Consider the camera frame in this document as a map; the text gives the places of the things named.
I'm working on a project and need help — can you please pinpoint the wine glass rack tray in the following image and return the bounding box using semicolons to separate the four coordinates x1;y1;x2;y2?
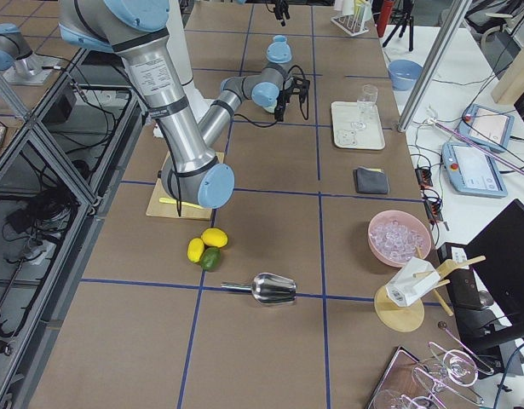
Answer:
366;341;494;408

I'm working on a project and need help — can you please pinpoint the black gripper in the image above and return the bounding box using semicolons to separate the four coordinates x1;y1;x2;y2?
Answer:
274;76;309;122

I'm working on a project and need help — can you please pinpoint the clear wine glass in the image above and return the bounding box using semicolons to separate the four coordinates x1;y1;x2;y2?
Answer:
352;84;378;130

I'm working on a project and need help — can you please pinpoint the yellow lemon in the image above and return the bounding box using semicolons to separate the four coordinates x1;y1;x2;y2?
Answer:
201;228;228;248
187;238;205;263

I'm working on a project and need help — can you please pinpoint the white wire cup rack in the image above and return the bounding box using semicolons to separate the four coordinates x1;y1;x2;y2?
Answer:
331;0;372;37

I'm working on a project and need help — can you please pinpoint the wooden cutting board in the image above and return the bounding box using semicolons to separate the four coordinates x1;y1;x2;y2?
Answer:
146;151;225;222

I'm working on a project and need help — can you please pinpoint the teach pendant far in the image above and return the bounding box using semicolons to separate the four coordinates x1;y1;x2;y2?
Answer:
457;104;515;153

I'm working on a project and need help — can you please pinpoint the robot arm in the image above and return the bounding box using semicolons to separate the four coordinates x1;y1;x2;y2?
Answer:
265;0;290;25
59;1;310;209

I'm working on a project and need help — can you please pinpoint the aluminium frame post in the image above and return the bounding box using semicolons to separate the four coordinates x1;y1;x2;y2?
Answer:
396;0;473;133

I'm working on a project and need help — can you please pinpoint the pink bowl of ice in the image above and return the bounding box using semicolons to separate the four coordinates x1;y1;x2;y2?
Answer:
367;210;432;268

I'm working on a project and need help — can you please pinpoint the camera tripod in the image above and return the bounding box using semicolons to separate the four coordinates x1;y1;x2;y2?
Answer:
382;0;415;52

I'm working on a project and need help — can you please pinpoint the black monitor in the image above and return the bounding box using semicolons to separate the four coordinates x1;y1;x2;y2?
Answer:
437;199;524;352

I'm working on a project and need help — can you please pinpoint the teach pendant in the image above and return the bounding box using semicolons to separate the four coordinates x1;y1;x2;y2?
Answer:
441;142;508;199
457;104;515;153

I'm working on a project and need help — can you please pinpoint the grey folded cloth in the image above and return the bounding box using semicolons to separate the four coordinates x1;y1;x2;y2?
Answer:
353;167;389;194

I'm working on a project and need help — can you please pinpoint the blue plastic basin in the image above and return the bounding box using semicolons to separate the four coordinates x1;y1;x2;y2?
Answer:
388;60;423;91

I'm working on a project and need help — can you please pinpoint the yellow plastic knife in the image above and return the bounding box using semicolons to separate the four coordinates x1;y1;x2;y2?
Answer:
158;197;204;210

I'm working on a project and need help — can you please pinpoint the wooden post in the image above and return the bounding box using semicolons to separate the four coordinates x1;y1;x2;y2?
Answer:
491;47;524;105

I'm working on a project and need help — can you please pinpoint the steel ice scoop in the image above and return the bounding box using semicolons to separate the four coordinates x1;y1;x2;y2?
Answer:
221;272;297;306

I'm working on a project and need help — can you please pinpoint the wooden cup stand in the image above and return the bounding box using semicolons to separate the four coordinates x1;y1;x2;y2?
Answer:
374;256;486;332

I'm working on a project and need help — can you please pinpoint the white paper carton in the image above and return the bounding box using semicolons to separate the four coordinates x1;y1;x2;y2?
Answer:
385;257;440;307

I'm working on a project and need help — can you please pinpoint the teach pendant near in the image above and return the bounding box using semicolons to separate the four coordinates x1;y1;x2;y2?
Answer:
441;142;508;199

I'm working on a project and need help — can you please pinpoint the white bear serving tray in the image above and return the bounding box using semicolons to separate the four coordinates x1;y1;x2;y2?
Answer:
331;101;385;151

